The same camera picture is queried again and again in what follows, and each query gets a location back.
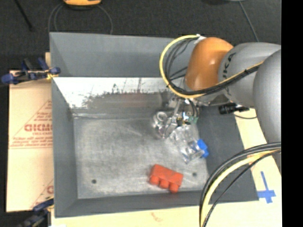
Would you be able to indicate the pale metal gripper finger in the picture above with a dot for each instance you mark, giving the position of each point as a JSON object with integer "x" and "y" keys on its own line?
{"x": 161, "y": 117}
{"x": 162, "y": 131}

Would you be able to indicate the brown cardboard board red print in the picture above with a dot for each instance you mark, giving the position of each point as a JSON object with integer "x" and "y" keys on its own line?
{"x": 28, "y": 155}

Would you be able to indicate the grey metal bin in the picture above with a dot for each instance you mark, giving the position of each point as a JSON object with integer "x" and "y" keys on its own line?
{"x": 113, "y": 150}

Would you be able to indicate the clear plastic bottle blue cap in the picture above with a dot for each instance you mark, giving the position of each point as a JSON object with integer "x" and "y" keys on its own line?
{"x": 189, "y": 145}

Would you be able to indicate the red toy building block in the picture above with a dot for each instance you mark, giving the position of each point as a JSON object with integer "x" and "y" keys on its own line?
{"x": 165, "y": 176}

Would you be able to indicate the black cylinder on white bracket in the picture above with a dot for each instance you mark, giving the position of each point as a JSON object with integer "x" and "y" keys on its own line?
{"x": 228, "y": 109}

